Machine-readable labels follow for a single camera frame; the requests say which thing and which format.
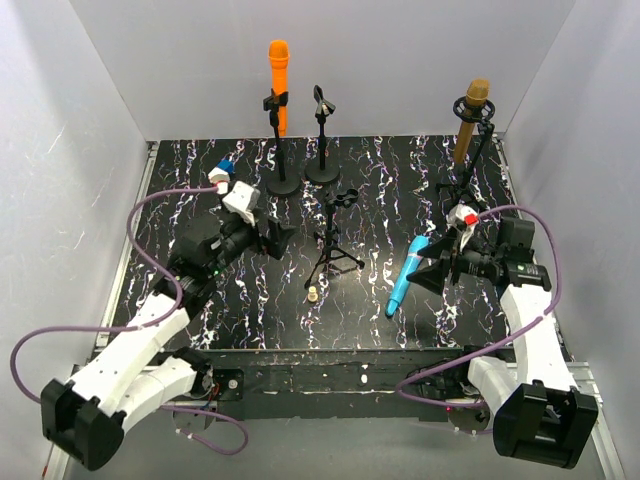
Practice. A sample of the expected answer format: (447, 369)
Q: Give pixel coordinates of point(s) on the round-base mic stand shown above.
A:
(319, 172)
(281, 186)

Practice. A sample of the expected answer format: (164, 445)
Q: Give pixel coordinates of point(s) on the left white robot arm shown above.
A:
(88, 415)

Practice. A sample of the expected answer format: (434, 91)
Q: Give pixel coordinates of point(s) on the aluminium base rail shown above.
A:
(316, 383)

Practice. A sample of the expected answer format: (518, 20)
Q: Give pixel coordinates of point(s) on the gold microphone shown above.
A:
(469, 110)

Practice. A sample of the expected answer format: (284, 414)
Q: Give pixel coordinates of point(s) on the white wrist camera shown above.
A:
(463, 219)
(239, 198)

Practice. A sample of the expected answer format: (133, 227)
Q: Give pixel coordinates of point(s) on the orange microphone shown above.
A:
(279, 57)

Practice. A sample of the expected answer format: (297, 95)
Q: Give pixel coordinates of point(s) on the blue microphone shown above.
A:
(401, 286)

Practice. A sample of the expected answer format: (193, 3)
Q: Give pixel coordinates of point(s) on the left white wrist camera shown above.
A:
(239, 198)

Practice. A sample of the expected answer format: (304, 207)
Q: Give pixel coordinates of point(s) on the small beige adapter piece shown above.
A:
(312, 294)

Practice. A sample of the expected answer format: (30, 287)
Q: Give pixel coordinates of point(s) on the black marbled table mat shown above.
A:
(261, 303)

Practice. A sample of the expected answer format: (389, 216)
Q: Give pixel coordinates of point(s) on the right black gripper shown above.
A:
(454, 260)

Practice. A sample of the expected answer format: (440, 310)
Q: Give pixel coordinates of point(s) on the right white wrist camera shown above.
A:
(463, 219)

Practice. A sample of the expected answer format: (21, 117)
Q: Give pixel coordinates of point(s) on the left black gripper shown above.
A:
(265, 233)

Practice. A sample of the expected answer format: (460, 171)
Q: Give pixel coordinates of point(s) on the tripod clip stand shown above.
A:
(331, 251)

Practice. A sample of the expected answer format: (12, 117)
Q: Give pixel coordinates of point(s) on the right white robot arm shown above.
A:
(537, 411)

